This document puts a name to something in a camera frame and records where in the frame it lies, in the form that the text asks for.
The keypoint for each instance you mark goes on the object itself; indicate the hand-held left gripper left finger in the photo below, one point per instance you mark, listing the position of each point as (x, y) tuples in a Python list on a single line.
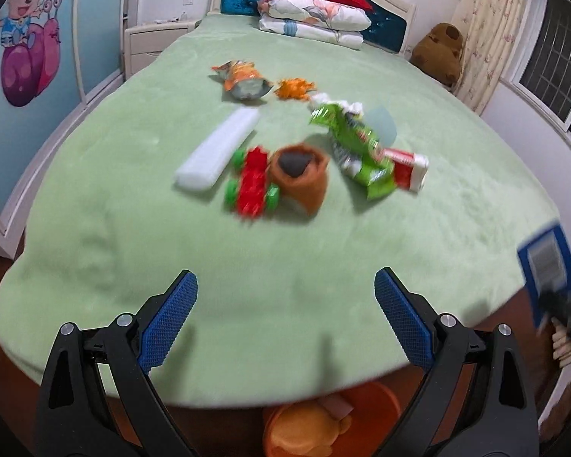
[(169, 319)]

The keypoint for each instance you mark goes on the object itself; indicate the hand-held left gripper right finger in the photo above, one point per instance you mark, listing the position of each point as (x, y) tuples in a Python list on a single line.
[(404, 314)]

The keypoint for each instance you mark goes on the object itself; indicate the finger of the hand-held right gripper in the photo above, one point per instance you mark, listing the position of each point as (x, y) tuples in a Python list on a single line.
[(547, 257)]

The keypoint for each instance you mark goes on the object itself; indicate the orange plastic bucket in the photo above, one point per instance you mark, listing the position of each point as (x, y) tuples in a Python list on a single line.
[(376, 400)]

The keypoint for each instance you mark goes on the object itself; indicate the red green toy car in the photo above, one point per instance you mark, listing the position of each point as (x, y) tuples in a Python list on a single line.
[(252, 183)]

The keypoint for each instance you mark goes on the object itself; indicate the brown plush cup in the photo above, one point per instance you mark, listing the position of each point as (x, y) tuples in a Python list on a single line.
[(304, 181)]

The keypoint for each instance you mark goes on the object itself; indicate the green snack bag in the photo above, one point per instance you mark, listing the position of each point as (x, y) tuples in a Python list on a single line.
[(357, 147)]

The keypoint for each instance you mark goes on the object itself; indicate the white foam bar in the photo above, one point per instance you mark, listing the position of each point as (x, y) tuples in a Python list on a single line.
[(219, 150)]

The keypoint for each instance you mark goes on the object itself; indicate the orange snack bag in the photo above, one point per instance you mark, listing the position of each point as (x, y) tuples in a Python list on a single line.
[(242, 78)]

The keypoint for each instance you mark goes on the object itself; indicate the person's right hand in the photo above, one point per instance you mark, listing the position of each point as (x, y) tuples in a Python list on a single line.
[(564, 347)]

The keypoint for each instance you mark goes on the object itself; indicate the bed with green cover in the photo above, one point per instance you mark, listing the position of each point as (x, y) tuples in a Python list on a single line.
[(123, 200)]

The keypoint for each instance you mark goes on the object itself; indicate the white framed window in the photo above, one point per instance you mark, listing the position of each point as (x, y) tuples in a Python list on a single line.
[(556, 57)]

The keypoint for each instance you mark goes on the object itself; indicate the brown plush toy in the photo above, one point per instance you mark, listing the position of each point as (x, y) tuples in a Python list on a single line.
[(437, 52)]

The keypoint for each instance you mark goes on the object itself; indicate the floral cream curtain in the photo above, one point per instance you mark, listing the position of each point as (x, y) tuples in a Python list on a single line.
[(490, 24)]

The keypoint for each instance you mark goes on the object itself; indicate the white nightstand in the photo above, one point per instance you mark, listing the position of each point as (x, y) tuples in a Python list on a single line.
[(147, 47)]

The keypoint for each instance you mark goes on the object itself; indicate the cartoon snail sticker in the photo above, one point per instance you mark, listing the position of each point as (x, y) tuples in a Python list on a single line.
[(28, 62)]

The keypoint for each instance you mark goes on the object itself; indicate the folded white blue quilt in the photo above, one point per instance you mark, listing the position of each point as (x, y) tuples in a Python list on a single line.
[(309, 33)]

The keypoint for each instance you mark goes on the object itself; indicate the blue white wardrobe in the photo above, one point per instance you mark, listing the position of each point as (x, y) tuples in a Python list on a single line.
[(95, 19)]

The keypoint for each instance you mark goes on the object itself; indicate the floral pillow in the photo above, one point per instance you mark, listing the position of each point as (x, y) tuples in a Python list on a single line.
[(328, 12)]

